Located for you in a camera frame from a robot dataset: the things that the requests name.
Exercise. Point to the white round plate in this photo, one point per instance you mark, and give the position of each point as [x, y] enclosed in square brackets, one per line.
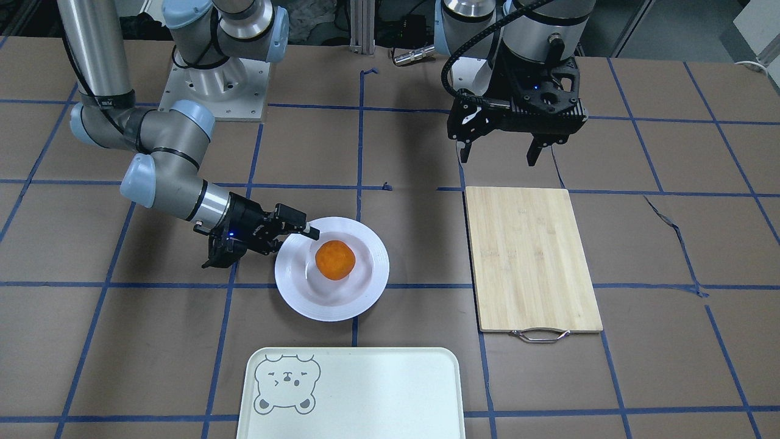
[309, 293]

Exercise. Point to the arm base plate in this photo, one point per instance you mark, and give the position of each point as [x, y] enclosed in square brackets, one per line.
[484, 72]
[235, 91]

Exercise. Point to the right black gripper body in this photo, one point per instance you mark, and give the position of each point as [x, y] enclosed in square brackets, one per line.
[246, 218]

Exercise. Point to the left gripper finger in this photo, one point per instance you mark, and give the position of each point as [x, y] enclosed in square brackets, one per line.
[539, 142]
[464, 149]

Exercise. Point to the aluminium frame post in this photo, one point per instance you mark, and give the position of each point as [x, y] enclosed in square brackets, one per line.
[362, 16]

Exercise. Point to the wooden cutting board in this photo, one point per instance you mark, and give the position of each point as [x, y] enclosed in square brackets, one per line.
[530, 273]

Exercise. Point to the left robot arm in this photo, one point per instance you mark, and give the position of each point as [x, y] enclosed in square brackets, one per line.
[542, 33]

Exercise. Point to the cream bear tray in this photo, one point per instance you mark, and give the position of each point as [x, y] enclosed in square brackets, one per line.
[340, 392]

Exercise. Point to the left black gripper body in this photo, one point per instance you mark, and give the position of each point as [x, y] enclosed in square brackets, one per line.
[504, 81]

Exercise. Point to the silver metal connector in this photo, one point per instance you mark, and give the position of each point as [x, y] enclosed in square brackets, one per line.
[411, 57]

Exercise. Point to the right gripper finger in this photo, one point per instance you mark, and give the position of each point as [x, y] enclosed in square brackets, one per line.
[310, 232]

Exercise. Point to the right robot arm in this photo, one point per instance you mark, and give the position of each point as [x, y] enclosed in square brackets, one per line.
[211, 40]

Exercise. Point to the orange fruit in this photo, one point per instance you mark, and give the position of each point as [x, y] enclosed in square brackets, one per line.
[335, 260]

